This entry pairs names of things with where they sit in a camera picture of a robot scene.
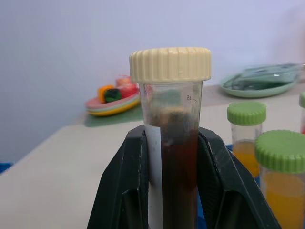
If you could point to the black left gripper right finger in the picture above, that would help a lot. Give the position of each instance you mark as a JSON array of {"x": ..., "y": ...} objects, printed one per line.
[{"x": 221, "y": 171}]

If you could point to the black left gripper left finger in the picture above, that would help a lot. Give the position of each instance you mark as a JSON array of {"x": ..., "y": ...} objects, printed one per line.
[{"x": 119, "y": 171}]

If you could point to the cream-capped tube with dark-red liquid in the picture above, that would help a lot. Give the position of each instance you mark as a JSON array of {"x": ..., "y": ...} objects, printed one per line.
[{"x": 177, "y": 152}]

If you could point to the green table mat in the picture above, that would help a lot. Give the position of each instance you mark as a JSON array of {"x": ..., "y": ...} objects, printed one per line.
[{"x": 104, "y": 120}]

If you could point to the stack of colourful plates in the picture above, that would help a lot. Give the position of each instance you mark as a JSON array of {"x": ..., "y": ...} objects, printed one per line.
[{"x": 107, "y": 113}]

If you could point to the green-capped tube with yellow liquid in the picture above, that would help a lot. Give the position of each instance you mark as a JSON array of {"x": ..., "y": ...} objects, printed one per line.
[
  {"x": 283, "y": 152},
  {"x": 246, "y": 114}
]

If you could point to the mint green plastic plate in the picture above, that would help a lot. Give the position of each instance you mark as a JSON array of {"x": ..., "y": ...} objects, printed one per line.
[{"x": 128, "y": 103}]

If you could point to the pink plastic plate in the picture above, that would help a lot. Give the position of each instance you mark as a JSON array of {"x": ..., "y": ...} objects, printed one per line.
[{"x": 95, "y": 105}]

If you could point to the green and black toy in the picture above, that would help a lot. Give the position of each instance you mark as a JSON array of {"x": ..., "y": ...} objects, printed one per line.
[{"x": 114, "y": 95}]

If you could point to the orange and yellow toy block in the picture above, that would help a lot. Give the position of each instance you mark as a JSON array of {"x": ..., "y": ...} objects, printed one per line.
[{"x": 103, "y": 93}]

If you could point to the red toy fruit in net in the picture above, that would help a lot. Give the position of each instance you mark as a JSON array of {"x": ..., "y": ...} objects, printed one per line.
[{"x": 129, "y": 89}]

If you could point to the large pale green plate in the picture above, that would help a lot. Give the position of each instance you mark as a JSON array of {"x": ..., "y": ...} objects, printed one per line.
[{"x": 257, "y": 91}]

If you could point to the peach toy fruit in net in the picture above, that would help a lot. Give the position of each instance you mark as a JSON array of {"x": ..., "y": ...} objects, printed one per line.
[{"x": 122, "y": 81}]

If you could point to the clear plastic bag with contents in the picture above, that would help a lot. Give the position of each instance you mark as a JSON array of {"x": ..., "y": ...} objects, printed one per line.
[{"x": 267, "y": 75}]

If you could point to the green-capped tube with red liquid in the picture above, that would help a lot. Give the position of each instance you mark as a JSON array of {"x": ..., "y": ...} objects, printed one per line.
[{"x": 303, "y": 99}]

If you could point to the blurred blue object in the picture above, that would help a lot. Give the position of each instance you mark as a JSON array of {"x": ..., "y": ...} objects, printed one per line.
[{"x": 5, "y": 168}]

